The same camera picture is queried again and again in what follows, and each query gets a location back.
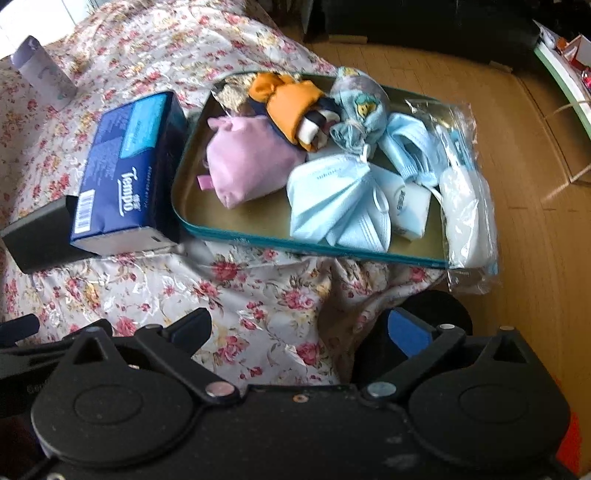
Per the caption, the blue Tempo tissue box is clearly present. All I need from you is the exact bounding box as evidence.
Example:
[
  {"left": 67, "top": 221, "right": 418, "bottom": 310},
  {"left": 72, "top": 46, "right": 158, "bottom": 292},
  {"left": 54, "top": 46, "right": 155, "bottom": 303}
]
[{"left": 70, "top": 91, "right": 188, "bottom": 256}]

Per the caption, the clear bag of cotton pads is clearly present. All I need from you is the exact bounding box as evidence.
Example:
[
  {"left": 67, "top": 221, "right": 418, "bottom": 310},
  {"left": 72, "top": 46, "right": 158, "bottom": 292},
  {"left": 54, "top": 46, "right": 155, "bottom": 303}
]
[{"left": 407, "top": 98, "right": 499, "bottom": 295}]

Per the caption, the pink velvet pouch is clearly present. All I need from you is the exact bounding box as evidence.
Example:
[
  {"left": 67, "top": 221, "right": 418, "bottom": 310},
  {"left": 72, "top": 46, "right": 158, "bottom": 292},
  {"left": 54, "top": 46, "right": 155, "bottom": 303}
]
[{"left": 197, "top": 115, "right": 307, "bottom": 209}]

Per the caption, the cream lace crochet cloth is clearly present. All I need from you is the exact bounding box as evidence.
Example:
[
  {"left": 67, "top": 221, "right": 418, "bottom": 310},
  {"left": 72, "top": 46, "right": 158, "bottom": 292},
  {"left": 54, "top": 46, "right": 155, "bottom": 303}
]
[{"left": 212, "top": 73, "right": 256, "bottom": 117}]

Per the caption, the orange and navy plush toy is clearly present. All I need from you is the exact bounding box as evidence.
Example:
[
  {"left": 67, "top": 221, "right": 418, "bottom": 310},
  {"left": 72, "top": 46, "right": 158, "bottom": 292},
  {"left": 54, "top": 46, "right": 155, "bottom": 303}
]
[{"left": 249, "top": 72, "right": 341, "bottom": 152}]

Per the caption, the small white tissue pack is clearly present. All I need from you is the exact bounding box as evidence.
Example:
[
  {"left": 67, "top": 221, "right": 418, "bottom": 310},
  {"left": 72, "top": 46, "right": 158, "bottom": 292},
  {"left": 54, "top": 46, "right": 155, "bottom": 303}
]
[{"left": 382, "top": 174, "right": 431, "bottom": 241}]

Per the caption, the light blue face mask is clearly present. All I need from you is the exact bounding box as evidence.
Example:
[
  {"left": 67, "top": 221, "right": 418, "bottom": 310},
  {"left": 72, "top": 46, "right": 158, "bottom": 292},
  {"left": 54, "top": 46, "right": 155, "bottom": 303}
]
[{"left": 378, "top": 113, "right": 448, "bottom": 188}]

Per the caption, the floral bed cover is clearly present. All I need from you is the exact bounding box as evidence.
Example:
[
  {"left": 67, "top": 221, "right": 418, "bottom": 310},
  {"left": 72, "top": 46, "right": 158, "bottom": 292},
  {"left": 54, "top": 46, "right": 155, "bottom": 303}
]
[{"left": 1, "top": 1, "right": 440, "bottom": 386}]

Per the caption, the green gold metal tin tray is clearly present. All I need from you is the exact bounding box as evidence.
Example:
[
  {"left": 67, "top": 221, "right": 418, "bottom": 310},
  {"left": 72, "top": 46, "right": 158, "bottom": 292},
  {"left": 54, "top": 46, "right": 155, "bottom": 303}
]
[{"left": 172, "top": 71, "right": 448, "bottom": 268}]

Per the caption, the purple tumbler bottle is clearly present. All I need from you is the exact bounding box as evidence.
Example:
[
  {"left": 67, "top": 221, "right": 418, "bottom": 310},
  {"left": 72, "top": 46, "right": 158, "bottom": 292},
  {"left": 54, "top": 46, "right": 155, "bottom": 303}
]
[{"left": 11, "top": 35, "right": 77, "bottom": 111}]

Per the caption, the green edged side table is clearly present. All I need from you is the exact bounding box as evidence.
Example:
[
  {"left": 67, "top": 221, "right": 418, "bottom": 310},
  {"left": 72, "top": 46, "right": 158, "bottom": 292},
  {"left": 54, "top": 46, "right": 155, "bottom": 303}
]
[{"left": 534, "top": 22, "right": 590, "bottom": 186}]

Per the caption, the dark cabinet furniture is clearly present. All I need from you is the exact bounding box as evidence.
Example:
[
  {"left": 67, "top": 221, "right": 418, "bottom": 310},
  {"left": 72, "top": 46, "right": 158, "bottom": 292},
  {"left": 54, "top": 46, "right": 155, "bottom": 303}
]
[{"left": 273, "top": 0, "right": 539, "bottom": 66}]

